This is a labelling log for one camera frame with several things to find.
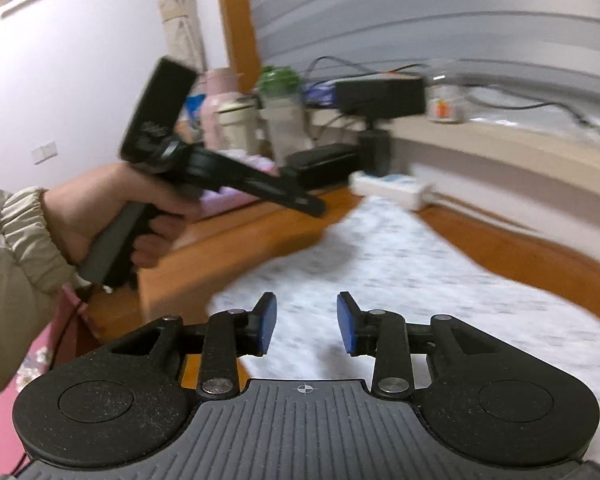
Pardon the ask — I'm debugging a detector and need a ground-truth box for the white patterned pajama garment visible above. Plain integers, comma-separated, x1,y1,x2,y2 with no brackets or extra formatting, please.
208,198,600,463

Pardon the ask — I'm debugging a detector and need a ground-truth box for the beige jacket sleeve forearm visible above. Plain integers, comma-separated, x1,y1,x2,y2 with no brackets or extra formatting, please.
0,188,76,394

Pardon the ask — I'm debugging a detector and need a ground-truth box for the person left hand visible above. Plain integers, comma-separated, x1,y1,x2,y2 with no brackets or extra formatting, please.
41,162,202,269

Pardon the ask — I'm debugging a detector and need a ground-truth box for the pink plastic bag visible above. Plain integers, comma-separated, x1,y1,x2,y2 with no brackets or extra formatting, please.
200,148,277,219

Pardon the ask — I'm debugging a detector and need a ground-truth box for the white cream tumbler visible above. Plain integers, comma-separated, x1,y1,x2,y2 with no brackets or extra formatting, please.
216,98,259,155

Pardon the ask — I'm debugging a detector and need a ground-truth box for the pink thermos bottle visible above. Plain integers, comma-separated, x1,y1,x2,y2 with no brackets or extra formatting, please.
200,67,242,151

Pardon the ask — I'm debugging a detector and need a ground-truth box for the green lid shaker bottle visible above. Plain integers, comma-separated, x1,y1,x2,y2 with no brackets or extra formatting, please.
257,66,312,167

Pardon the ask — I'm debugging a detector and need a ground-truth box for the white power strip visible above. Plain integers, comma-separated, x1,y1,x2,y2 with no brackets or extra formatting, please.
349,171,434,211

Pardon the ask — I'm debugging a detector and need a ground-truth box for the black flat case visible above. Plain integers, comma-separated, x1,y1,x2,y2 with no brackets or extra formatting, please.
279,143,362,191

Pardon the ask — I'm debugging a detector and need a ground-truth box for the black box on stand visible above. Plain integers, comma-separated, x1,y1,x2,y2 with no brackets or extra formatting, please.
332,74,426,177

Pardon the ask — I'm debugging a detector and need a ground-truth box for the small orange label bottle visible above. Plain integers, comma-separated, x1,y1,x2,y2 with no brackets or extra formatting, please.
426,73,465,124

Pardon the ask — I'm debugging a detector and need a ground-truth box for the beige window sill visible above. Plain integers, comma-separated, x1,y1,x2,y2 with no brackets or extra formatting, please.
304,109,600,206

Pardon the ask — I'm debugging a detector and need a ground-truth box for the grey roller window blind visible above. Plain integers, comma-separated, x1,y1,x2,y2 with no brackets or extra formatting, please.
249,0,600,96

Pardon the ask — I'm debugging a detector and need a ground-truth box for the black usb cable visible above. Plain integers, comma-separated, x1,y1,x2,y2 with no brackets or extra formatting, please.
299,55,600,149

